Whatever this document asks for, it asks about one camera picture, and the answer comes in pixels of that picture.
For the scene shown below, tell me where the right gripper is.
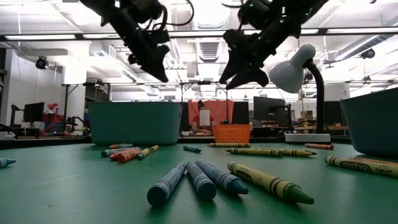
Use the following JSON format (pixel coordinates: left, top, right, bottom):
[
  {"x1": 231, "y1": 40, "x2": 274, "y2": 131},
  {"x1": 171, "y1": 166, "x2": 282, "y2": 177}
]
[{"x1": 220, "y1": 0, "x2": 312, "y2": 90}]

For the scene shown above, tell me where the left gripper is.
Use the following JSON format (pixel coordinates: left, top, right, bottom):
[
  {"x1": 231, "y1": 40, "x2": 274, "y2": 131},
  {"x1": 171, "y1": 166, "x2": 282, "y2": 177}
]
[{"x1": 105, "y1": 0, "x2": 171, "y2": 83}]

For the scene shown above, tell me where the blue-violet crayon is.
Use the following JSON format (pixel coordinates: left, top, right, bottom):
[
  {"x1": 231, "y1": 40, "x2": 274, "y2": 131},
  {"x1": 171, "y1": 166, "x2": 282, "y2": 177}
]
[{"x1": 182, "y1": 145, "x2": 203, "y2": 154}]

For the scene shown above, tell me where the orange-red backdrop cloth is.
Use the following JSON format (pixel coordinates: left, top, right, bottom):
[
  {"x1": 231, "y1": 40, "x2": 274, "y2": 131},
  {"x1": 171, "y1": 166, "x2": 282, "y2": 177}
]
[{"x1": 187, "y1": 99, "x2": 235, "y2": 126}]

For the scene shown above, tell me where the black monitor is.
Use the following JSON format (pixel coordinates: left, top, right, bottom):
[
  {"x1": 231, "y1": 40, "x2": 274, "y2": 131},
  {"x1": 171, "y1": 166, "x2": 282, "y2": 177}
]
[
  {"x1": 252, "y1": 95, "x2": 292, "y2": 123},
  {"x1": 323, "y1": 101, "x2": 343, "y2": 126},
  {"x1": 22, "y1": 101, "x2": 45, "y2": 123}
]

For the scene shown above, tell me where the white gooseneck desk lamp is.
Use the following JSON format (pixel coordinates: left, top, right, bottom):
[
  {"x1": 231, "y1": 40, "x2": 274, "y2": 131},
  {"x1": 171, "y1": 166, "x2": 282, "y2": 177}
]
[{"x1": 267, "y1": 43, "x2": 332, "y2": 144}]

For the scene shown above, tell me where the white rectangular object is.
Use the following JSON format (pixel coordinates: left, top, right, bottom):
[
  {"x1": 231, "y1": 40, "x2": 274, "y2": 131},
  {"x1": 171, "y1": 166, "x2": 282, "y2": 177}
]
[{"x1": 199, "y1": 109, "x2": 211, "y2": 127}]

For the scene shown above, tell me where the orange mesh basket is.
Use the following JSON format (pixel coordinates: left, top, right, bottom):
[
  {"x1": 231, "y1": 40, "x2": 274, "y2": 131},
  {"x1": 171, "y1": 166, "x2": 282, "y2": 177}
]
[{"x1": 213, "y1": 124, "x2": 252, "y2": 144}]

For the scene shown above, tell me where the person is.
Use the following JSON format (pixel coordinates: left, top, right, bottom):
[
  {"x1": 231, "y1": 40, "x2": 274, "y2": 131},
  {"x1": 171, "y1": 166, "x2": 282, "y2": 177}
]
[{"x1": 190, "y1": 100, "x2": 216, "y2": 136}]

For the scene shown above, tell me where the large teal plastic bin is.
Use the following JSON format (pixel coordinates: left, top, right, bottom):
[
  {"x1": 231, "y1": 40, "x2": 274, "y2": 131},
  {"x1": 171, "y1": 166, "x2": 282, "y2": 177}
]
[{"x1": 87, "y1": 101, "x2": 183, "y2": 146}]

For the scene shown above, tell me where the green crayon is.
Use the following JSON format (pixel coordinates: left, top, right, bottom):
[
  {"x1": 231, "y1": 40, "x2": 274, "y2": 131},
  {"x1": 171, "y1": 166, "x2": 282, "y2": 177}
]
[
  {"x1": 227, "y1": 161, "x2": 315, "y2": 205},
  {"x1": 225, "y1": 147, "x2": 283, "y2": 157}
]

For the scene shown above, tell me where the long ceiling light strip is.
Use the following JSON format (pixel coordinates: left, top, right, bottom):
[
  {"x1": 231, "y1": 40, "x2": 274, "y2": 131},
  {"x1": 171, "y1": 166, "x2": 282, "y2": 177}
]
[
  {"x1": 326, "y1": 28, "x2": 398, "y2": 34},
  {"x1": 4, "y1": 34, "x2": 77, "y2": 40}
]

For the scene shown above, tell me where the small blue-grey plastic bin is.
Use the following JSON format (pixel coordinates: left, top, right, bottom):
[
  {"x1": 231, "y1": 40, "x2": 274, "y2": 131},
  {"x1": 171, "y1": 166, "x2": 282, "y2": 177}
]
[{"x1": 340, "y1": 87, "x2": 398, "y2": 157}]

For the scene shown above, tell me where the green felt mat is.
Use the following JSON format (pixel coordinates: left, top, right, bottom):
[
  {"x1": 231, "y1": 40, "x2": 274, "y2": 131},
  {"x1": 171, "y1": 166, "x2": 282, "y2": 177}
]
[{"x1": 0, "y1": 141, "x2": 398, "y2": 224}]

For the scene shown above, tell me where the orange crayon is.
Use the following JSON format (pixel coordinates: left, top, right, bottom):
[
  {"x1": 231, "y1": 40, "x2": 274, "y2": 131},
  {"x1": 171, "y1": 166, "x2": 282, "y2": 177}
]
[{"x1": 348, "y1": 155, "x2": 398, "y2": 166}]

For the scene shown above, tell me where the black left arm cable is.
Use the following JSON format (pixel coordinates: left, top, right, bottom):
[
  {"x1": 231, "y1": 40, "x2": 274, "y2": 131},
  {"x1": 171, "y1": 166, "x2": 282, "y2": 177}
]
[{"x1": 161, "y1": 0, "x2": 195, "y2": 28}]

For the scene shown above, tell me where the background workstation frame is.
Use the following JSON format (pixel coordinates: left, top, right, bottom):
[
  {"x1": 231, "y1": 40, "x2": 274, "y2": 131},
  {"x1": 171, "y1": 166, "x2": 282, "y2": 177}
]
[{"x1": 60, "y1": 80, "x2": 229, "y2": 134}]

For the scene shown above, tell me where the black ceiling camera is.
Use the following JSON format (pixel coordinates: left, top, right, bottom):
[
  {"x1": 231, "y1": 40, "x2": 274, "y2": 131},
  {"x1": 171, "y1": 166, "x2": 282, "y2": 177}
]
[
  {"x1": 35, "y1": 55, "x2": 50, "y2": 70},
  {"x1": 360, "y1": 48, "x2": 376, "y2": 60}
]

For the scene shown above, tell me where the black aluminium table frame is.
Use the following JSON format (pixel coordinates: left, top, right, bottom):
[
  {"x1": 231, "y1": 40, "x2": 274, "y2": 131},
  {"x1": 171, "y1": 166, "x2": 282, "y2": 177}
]
[{"x1": 0, "y1": 135, "x2": 352, "y2": 151}]

